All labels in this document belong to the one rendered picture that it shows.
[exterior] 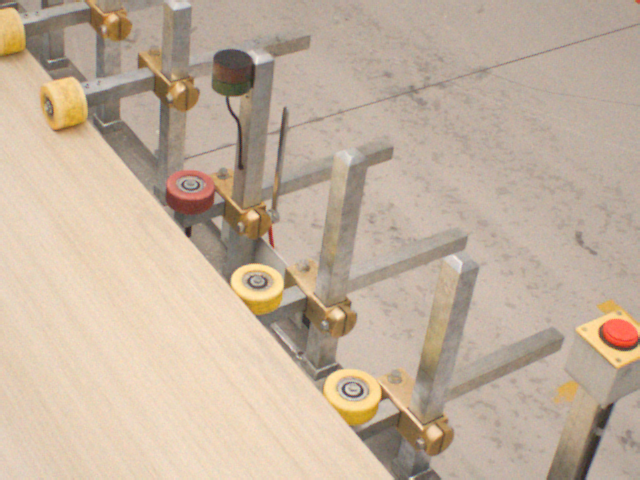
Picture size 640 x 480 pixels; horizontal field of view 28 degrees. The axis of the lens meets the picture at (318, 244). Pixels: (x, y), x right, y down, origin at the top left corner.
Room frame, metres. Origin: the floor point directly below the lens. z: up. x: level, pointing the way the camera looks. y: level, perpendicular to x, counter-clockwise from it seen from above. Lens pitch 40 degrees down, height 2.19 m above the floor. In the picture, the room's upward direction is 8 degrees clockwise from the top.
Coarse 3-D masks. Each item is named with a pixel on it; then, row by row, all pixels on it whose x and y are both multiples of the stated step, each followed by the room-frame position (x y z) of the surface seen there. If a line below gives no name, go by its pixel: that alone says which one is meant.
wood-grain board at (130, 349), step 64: (0, 64) 1.91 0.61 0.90; (0, 128) 1.72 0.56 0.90; (64, 128) 1.75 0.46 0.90; (0, 192) 1.55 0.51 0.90; (64, 192) 1.58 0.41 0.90; (128, 192) 1.60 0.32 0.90; (0, 256) 1.40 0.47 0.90; (64, 256) 1.42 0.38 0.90; (128, 256) 1.45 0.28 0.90; (192, 256) 1.47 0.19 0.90; (0, 320) 1.27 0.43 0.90; (64, 320) 1.29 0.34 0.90; (128, 320) 1.31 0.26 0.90; (192, 320) 1.33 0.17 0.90; (256, 320) 1.35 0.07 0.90; (0, 384) 1.15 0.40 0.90; (64, 384) 1.17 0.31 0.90; (128, 384) 1.19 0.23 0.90; (192, 384) 1.20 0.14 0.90; (256, 384) 1.22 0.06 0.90; (0, 448) 1.04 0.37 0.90; (64, 448) 1.06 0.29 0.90; (128, 448) 1.07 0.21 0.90; (192, 448) 1.09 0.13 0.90; (256, 448) 1.11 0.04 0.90; (320, 448) 1.12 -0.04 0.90
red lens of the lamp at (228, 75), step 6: (252, 60) 1.63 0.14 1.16; (216, 66) 1.61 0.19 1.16; (252, 66) 1.63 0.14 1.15; (216, 72) 1.61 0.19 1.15; (222, 72) 1.60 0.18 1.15; (228, 72) 1.60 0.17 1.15; (234, 72) 1.60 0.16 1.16; (240, 72) 1.60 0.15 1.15; (246, 72) 1.61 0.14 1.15; (222, 78) 1.60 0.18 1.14; (228, 78) 1.60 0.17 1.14; (234, 78) 1.60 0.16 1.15; (240, 78) 1.60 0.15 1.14; (246, 78) 1.61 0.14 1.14
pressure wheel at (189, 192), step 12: (168, 180) 1.64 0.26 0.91; (180, 180) 1.64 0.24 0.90; (192, 180) 1.64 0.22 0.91; (204, 180) 1.65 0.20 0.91; (168, 192) 1.61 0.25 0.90; (180, 192) 1.61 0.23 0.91; (192, 192) 1.62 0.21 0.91; (204, 192) 1.62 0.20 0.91; (168, 204) 1.61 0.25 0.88; (180, 204) 1.60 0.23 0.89; (192, 204) 1.60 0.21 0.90; (204, 204) 1.61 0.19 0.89
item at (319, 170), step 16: (368, 144) 1.88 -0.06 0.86; (384, 144) 1.89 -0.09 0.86; (320, 160) 1.81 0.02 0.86; (384, 160) 1.88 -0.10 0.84; (272, 176) 1.75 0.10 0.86; (288, 176) 1.75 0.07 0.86; (304, 176) 1.76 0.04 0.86; (320, 176) 1.79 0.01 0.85; (272, 192) 1.72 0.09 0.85; (288, 192) 1.74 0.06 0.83; (192, 224) 1.62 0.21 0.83
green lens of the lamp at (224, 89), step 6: (216, 78) 1.61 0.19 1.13; (216, 84) 1.61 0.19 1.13; (222, 84) 1.60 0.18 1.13; (228, 84) 1.60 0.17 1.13; (234, 84) 1.60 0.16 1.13; (240, 84) 1.60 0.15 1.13; (246, 84) 1.61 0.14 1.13; (216, 90) 1.61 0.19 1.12; (222, 90) 1.60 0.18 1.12; (228, 90) 1.60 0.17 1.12; (234, 90) 1.60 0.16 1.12; (240, 90) 1.60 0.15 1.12; (246, 90) 1.61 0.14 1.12; (228, 96) 1.60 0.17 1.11; (234, 96) 1.60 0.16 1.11; (240, 96) 1.60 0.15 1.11
